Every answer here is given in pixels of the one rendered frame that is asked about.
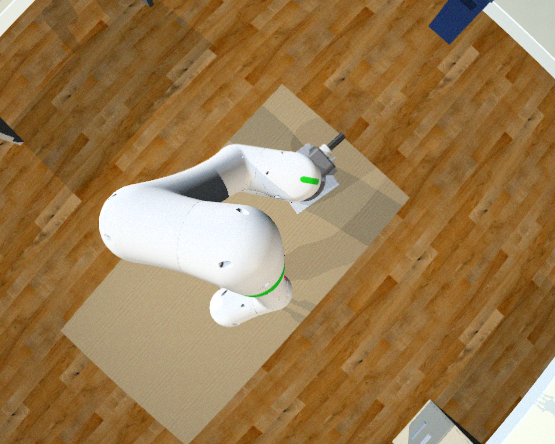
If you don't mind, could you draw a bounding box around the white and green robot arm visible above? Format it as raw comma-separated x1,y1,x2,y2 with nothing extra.
99,132,345,327

